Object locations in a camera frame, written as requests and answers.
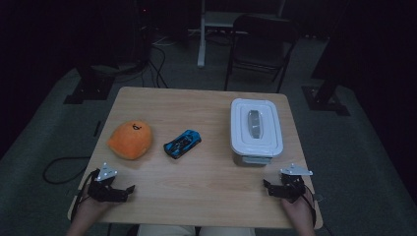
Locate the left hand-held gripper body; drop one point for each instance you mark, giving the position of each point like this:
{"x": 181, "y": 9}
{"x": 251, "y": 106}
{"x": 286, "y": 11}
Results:
{"x": 106, "y": 191}

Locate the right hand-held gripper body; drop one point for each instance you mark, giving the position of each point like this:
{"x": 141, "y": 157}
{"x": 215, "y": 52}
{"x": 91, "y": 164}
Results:
{"x": 293, "y": 187}

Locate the clear plastic container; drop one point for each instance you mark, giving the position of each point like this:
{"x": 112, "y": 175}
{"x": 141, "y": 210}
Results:
{"x": 255, "y": 160}

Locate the orange plush toy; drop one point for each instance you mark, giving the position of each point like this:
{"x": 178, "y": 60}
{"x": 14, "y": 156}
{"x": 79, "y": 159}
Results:
{"x": 131, "y": 141}

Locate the white container lid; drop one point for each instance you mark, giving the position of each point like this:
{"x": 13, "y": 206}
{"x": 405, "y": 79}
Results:
{"x": 241, "y": 131}

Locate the blue toy car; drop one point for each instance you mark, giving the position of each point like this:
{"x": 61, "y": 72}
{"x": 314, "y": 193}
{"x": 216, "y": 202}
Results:
{"x": 182, "y": 144}

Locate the person's left hand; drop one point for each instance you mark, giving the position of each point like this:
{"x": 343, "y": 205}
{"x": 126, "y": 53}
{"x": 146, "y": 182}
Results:
{"x": 90, "y": 209}

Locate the person's right hand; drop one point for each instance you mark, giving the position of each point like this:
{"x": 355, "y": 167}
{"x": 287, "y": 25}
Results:
{"x": 300, "y": 211}

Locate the small black floor bar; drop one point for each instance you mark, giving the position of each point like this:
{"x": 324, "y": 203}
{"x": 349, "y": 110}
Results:
{"x": 97, "y": 128}

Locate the black stand with base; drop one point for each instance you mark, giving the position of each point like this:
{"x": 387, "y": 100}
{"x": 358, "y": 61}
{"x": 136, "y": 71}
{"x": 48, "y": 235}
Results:
{"x": 323, "y": 98}
{"x": 88, "y": 90}

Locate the black folding chair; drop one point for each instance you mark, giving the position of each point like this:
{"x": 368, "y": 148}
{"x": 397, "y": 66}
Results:
{"x": 262, "y": 42}

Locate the dark computer tower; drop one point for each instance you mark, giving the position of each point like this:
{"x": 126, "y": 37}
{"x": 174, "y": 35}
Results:
{"x": 142, "y": 32}

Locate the white desk frame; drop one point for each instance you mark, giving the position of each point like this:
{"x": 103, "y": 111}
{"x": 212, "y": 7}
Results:
{"x": 202, "y": 39}

